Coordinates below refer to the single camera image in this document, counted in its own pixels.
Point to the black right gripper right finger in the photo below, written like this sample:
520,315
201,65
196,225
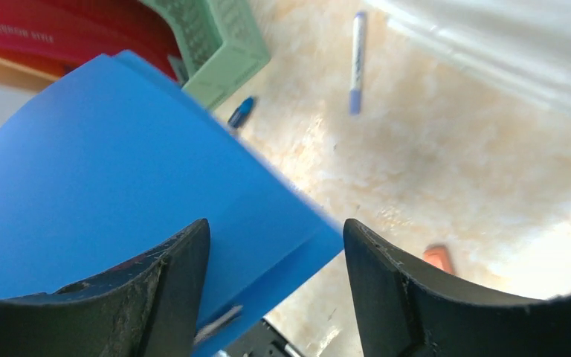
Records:
407,307

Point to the blue plastic folder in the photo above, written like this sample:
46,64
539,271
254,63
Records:
113,159

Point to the red translucent file folder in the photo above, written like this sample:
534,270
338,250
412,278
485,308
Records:
78,31

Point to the clear plastic drawer unit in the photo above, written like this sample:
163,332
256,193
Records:
522,47

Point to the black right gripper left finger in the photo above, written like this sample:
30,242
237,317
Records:
145,306

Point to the lavender capped marker pen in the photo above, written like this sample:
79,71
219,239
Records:
357,72

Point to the orange capped highlighter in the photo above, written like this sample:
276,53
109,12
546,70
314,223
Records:
439,256

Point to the green file rack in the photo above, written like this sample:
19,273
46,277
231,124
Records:
220,44

